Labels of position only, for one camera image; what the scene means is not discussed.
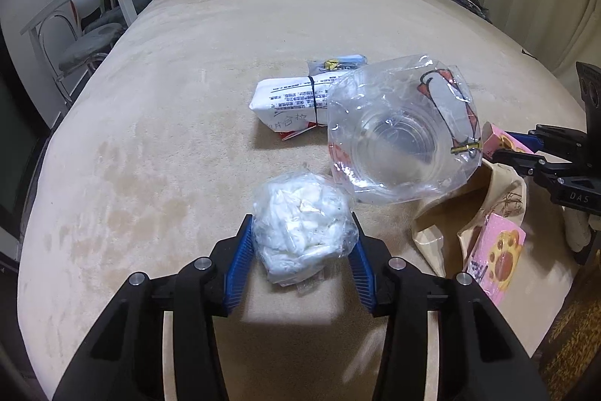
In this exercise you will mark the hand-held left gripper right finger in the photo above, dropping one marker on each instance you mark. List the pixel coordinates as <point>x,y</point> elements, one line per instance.
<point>361,279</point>

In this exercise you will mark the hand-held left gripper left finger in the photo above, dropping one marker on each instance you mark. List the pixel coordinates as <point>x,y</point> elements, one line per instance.
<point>239,269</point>

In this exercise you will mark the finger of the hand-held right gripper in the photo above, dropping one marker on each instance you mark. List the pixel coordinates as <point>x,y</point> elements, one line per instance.
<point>554,135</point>
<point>521,161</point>

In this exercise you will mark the small pink box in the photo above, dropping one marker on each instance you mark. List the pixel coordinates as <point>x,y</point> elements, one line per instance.
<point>504,142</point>

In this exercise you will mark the bagged white tissue wad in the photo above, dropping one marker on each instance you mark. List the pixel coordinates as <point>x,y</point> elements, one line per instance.
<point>300,227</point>

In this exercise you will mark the white wet wipes packet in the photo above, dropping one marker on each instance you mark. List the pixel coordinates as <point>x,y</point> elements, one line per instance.
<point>291,100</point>

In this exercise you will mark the small blue foil packet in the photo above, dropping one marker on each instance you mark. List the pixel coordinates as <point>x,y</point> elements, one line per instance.
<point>342,62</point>

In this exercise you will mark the person's right hand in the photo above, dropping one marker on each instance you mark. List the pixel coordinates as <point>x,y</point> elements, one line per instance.
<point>578,232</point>

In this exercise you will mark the beige tote bag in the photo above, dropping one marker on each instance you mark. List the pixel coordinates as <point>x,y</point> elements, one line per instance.
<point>502,194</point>

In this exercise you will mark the clear printed plastic bag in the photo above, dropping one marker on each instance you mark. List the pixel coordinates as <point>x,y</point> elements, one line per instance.
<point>450,100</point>

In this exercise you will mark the pink paw print box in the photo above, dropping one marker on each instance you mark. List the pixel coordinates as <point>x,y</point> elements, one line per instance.
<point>497,260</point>

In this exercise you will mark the clear plastic bowl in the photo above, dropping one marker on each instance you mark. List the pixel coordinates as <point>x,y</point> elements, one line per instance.
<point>399,147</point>

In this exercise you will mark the dark patterned cloth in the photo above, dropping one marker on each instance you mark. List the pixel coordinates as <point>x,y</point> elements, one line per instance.
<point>465,1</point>

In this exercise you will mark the beige fleece blanket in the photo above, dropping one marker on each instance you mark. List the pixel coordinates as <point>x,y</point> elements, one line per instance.
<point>188,100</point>

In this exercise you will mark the dark screen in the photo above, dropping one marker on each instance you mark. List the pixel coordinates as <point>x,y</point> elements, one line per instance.
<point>16,156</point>

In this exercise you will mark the clear chair grey cushion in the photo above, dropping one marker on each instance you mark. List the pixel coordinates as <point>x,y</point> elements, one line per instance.
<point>89,44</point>
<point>136,4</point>

